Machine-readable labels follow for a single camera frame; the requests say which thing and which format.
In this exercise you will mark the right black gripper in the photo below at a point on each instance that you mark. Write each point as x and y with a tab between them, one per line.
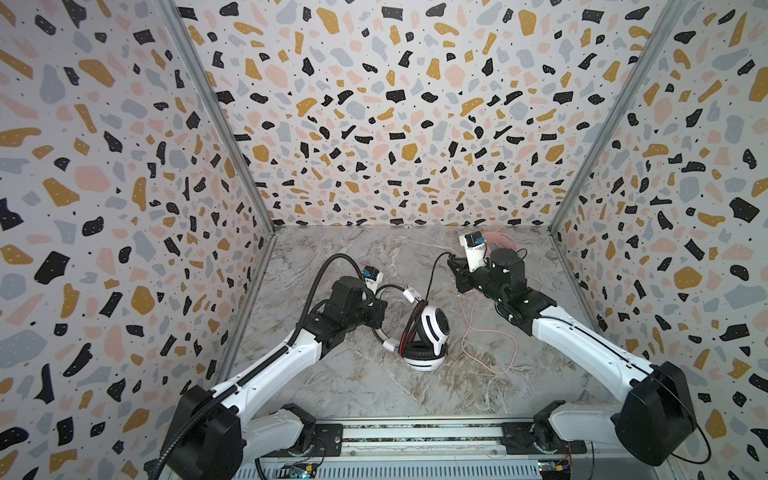
459	276

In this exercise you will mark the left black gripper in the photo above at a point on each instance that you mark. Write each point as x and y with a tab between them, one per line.
377	306

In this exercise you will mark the white black headphones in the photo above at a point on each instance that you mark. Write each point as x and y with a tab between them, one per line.
423	344

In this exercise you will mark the pink headphones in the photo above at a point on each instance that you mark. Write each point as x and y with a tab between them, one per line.
497	240

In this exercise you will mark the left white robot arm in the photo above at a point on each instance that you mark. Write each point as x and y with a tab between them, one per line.
214	432

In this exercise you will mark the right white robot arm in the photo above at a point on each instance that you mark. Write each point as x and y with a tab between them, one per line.
652	412

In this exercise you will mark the green circuit board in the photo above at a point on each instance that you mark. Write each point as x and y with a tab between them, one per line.
300	470

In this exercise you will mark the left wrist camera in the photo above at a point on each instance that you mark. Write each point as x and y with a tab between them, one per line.
372	277

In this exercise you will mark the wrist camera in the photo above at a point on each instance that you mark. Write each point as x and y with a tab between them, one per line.
475	248
372	277

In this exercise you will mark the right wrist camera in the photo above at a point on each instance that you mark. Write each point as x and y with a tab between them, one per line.
475	248

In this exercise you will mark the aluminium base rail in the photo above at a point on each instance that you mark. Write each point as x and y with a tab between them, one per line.
453	448

